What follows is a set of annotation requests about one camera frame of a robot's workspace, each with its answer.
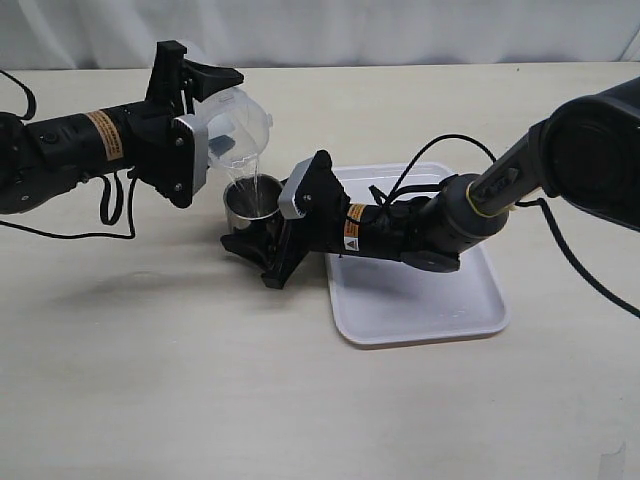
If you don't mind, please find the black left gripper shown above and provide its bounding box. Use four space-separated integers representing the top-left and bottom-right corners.
117 41 245 174

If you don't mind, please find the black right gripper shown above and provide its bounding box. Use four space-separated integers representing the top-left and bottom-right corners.
220 197 350 290

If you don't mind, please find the clear plastic water bottle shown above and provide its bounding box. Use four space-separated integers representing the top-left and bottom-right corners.
196 87 273 182

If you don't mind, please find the stainless steel cup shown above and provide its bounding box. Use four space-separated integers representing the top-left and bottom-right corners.
222 174 283 233

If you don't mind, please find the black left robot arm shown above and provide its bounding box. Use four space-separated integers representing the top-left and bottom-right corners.
1 40 244 215

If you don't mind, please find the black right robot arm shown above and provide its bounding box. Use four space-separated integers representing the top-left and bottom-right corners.
221 80 639 289

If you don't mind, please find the white plastic tray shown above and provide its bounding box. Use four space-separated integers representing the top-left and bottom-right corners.
324 160 509 351

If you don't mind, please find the white backdrop curtain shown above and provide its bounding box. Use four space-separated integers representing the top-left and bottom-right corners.
1 1 639 70

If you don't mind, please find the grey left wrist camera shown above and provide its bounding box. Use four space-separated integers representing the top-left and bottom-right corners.
134 113 210 210

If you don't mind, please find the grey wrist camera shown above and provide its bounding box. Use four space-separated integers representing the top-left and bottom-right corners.
134 113 210 210
277 149 350 221

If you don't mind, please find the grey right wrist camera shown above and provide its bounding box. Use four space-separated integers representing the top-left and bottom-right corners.
277 149 350 221

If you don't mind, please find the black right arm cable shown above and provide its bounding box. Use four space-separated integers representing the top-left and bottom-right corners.
368 133 640 319

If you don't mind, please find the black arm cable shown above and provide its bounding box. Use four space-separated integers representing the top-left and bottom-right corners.
0 68 139 240
368 133 640 319

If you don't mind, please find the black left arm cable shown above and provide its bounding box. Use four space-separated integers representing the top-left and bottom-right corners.
0 68 139 240

